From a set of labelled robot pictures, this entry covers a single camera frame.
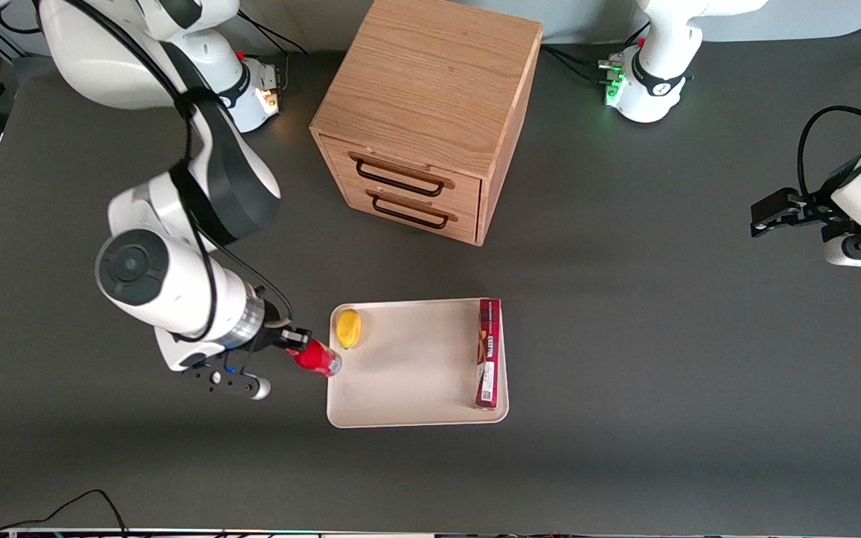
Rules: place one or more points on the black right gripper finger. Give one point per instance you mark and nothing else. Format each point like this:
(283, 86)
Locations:
(296, 336)

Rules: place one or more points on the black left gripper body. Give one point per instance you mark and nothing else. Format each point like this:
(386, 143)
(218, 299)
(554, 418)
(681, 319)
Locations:
(814, 208)

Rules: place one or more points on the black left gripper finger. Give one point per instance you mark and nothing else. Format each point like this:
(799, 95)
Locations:
(774, 205)

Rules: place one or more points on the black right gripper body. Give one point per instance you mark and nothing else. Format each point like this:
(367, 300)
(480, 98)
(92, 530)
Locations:
(275, 337)

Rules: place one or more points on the red coke bottle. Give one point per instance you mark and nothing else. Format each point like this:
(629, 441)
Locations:
(318, 359)

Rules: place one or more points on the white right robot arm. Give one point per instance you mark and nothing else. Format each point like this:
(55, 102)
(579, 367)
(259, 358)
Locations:
(169, 276)

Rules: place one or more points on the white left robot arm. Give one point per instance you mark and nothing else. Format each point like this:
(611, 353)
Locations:
(655, 75)

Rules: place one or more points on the cream rectangular tray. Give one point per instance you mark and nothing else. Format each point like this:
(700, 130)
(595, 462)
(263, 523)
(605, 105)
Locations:
(415, 373)

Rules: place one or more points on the yellow lemon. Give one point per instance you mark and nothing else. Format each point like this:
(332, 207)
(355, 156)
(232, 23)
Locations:
(349, 329)

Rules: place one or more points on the wooden drawer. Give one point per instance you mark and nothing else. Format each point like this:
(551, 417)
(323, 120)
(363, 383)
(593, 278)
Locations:
(468, 224)
(341, 161)

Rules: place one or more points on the red cracker box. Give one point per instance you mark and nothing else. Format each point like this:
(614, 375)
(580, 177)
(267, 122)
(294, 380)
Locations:
(489, 351)

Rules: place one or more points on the wooden drawer cabinet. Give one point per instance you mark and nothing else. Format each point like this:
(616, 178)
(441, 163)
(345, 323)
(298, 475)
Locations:
(430, 75)

